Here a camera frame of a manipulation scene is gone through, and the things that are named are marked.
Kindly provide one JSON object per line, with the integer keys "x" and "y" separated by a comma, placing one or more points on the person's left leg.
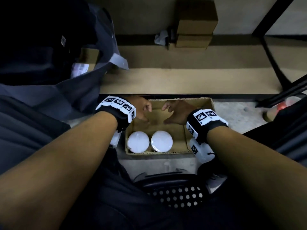
{"x": 24, "y": 131}

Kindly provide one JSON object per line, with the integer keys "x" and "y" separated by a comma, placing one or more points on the person's right hand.
{"x": 182, "y": 112}

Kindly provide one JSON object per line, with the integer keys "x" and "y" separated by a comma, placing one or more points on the plastic drink cup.
{"x": 271, "y": 115}

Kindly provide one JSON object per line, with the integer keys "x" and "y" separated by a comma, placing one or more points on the brown carton with white label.
{"x": 90, "y": 56}

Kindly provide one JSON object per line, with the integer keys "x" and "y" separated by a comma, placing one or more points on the person's left hand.
{"x": 140, "y": 105}

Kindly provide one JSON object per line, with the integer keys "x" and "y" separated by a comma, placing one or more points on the dark grey plastic bag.
{"x": 84, "y": 93}

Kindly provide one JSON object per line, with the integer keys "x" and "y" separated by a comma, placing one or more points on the black metal wooden shelf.
{"x": 192, "y": 79}

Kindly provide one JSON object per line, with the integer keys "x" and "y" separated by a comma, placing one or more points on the person's right dark shoe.
{"x": 206, "y": 168}

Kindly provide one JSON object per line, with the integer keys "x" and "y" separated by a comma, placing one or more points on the tall small brown carton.
{"x": 196, "y": 19}

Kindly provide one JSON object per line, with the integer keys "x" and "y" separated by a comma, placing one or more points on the person's right leg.
{"x": 287, "y": 136}

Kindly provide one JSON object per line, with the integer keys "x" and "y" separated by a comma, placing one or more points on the orange plastic bag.
{"x": 282, "y": 107}

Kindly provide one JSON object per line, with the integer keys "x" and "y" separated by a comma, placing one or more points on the person's leg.
{"x": 287, "y": 136}
{"x": 24, "y": 131}

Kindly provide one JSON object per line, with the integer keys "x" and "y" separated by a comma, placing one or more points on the black perforated stool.
{"x": 156, "y": 182}

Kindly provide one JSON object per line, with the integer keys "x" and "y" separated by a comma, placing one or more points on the white crumpled paper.
{"x": 162, "y": 37}

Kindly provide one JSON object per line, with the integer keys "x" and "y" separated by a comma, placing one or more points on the cardboard box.
{"x": 178, "y": 141}

